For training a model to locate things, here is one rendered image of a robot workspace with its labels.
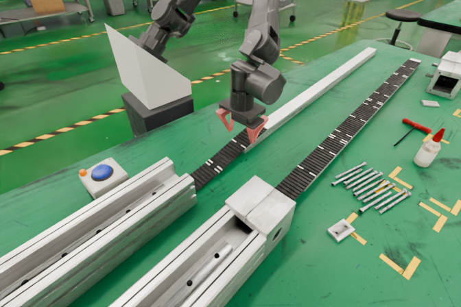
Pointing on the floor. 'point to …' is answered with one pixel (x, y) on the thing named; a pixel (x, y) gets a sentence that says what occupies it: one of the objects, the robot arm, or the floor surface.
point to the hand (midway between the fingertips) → (241, 133)
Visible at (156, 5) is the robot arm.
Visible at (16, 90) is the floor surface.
